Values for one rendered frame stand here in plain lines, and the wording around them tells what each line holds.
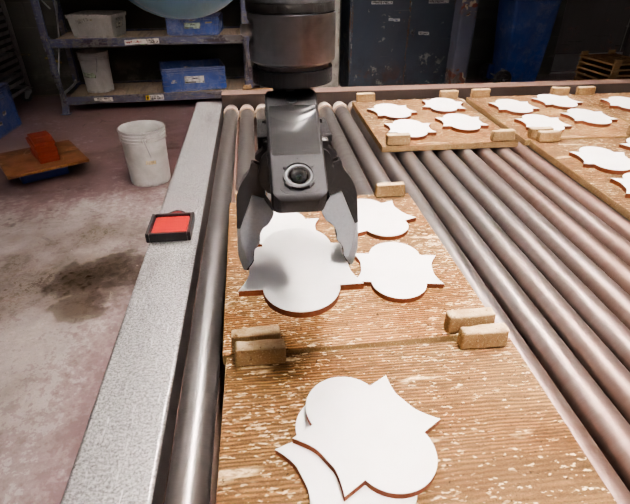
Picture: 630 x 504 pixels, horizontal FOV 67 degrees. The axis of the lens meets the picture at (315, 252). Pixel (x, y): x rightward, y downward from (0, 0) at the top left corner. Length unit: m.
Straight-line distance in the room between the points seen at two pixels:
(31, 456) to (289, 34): 1.64
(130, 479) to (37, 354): 1.70
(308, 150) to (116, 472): 0.36
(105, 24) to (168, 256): 4.41
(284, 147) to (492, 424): 0.35
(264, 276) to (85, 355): 1.66
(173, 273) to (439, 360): 0.42
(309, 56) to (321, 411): 0.33
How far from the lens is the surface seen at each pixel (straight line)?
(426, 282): 0.70
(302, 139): 0.41
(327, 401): 0.52
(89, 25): 5.22
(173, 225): 0.89
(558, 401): 0.62
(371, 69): 5.45
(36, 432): 1.92
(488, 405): 0.56
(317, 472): 0.48
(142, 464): 0.55
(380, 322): 0.63
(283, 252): 0.53
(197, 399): 0.58
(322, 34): 0.43
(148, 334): 0.68
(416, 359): 0.59
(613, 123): 1.59
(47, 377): 2.09
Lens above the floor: 1.35
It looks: 32 degrees down
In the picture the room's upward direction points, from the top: straight up
